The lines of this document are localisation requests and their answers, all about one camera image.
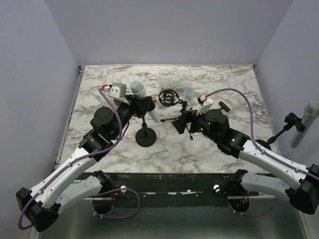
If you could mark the silver microphone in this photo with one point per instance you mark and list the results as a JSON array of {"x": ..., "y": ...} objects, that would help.
[{"x": 311, "y": 113}]

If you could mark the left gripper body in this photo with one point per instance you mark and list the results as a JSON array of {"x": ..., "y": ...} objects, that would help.
[{"x": 126, "y": 111}]

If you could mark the clear screw organizer box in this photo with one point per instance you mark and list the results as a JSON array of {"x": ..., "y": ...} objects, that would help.
[{"x": 178, "y": 80}]

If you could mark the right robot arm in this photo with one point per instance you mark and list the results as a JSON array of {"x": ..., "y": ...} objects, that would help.
[{"x": 297, "y": 183}]

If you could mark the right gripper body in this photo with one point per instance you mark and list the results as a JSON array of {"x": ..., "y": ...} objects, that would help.
[{"x": 198, "y": 123}]

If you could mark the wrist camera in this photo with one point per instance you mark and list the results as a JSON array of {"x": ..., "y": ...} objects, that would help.
[
  {"x": 117, "y": 90},
  {"x": 205, "y": 104}
]

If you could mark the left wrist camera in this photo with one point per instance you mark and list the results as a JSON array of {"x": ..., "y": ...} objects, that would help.
[{"x": 117, "y": 90}]

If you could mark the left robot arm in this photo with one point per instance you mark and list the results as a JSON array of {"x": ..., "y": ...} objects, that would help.
[{"x": 42, "y": 204}]

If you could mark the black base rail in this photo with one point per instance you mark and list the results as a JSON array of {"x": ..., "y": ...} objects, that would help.
[{"x": 163, "y": 190}]

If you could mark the black round-base mic stand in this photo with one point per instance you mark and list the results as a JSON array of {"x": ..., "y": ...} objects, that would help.
[{"x": 145, "y": 137}]

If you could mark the black T-handle tool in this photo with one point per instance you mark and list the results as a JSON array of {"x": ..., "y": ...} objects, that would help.
[{"x": 223, "y": 106}]

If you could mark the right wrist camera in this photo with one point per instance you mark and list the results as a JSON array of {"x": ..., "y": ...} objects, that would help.
[{"x": 205, "y": 104}]

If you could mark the black right mic stand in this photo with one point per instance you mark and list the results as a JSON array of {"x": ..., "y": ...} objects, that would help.
[{"x": 291, "y": 120}]

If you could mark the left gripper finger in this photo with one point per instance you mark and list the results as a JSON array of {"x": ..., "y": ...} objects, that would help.
[
  {"x": 145, "y": 105},
  {"x": 132, "y": 100}
]

